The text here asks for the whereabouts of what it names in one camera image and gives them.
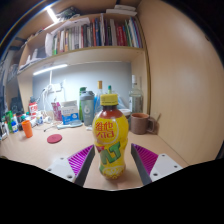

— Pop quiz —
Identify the wooden shelf unit with books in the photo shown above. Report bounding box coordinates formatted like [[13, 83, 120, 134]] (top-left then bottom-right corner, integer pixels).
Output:
[[15, 3, 152, 116]]

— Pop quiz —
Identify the pink snack bag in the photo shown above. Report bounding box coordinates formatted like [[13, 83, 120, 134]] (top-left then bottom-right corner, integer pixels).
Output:
[[50, 101, 64, 122]]

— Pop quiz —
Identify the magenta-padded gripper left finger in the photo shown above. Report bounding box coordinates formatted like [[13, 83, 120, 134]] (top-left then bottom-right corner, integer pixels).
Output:
[[45, 143, 96, 188]]

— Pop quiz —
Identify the yellow drink bottle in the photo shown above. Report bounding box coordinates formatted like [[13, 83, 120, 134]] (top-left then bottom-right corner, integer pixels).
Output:
[[91, 93, 130, 181]]

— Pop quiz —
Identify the ceiling light tube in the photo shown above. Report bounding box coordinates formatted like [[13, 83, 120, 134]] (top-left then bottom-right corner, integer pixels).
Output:
[[45, 6, 59, 24]]

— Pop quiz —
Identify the green plastic container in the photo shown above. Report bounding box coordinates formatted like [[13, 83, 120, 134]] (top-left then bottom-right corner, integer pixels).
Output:
[[4, 110, 14, 129]]

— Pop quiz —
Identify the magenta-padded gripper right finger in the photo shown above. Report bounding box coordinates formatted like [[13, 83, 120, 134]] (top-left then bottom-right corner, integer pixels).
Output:
[[130, 143, 184, 186]]

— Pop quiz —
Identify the white power strip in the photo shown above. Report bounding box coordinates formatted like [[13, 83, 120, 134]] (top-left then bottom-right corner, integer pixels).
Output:
[[43, 83, 63, 94]]

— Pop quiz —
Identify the white under-shelf light bar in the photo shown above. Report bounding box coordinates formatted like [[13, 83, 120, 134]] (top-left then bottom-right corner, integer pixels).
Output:
[[32, 63, 69, 77]]

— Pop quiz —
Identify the clear glass bottle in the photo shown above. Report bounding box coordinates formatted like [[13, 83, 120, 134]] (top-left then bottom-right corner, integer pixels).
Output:
[[128, 74, 144, 114]]

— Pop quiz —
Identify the orange plastic cup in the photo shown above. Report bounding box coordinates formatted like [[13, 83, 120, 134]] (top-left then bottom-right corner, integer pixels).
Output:
[[20, 119, 34, 139]]

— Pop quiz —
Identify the green glass bottle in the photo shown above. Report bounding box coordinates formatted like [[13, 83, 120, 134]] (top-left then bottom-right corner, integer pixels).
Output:
[[78, 86, 88, 122]]

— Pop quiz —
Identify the yellow-capped glass bottle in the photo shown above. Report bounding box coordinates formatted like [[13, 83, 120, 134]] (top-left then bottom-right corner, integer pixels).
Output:
[[94, 80, 104, 116]]

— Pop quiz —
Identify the light blue hairbrush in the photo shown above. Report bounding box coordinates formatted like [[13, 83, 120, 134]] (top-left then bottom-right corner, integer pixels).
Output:
[[56, 120, 84, 130]]

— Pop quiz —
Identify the blue and white carton box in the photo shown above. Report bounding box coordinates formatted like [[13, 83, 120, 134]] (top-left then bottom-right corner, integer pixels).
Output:
[[60, 99, 80, 126]]

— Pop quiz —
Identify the brown ceramic mug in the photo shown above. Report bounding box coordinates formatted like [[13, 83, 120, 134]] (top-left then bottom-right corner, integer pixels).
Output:
[[129, 112, 157, 136]]

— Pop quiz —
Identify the grey shaker bottle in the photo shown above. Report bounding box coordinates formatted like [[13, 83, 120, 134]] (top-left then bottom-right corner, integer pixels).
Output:
[[79, 90, 96, 127]]

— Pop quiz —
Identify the blue-capped white bottle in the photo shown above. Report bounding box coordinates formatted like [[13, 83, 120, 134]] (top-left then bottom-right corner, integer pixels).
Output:
[[10, 119, 19, 134]]

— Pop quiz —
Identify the flat round red coaster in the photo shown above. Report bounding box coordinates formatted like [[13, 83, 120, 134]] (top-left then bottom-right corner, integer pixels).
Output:
[[46, 133, 64, 145]]

